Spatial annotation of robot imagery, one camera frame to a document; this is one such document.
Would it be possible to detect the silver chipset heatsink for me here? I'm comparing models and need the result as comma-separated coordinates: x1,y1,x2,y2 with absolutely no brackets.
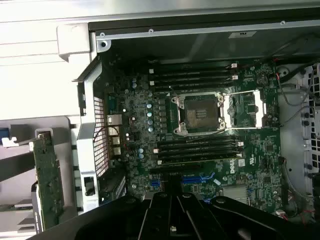
221,185,248,202

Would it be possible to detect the silver socket cover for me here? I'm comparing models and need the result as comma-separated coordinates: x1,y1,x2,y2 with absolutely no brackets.
221,89,268,130

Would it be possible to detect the green motherboard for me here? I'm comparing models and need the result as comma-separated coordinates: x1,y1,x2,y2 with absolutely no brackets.
99,54,285,217

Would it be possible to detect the thin locking lever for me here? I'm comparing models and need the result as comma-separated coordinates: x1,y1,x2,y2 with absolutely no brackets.
168,85,181,101

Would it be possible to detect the silver perforated disk bay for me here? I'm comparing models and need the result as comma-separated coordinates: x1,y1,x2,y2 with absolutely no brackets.
276,62,320,176

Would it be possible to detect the grey parts rack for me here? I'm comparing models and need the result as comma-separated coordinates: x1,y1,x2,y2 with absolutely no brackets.
0,116,79,240

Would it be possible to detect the blue expansion slot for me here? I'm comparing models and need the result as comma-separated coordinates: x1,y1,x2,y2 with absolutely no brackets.
150,175,202,187

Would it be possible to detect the CPU socket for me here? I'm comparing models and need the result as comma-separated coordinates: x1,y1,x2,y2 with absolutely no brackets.
169,91,226,136

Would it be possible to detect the grey thin wire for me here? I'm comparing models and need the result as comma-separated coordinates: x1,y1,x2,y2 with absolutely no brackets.
276,81,306,109

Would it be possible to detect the open black PC case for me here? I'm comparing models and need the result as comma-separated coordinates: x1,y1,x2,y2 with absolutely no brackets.
56,9,320,240

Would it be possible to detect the hard disk drive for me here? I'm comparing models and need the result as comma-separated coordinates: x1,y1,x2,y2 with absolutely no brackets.
0,127,11,146

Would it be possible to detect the black RAM slot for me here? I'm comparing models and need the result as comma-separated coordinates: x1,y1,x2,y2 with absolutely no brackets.
152,83,234,92
149,70,238,81
159,135,245,147
156,149,244,160
148,74,239,87
153,142,241,154
149,63,239,75

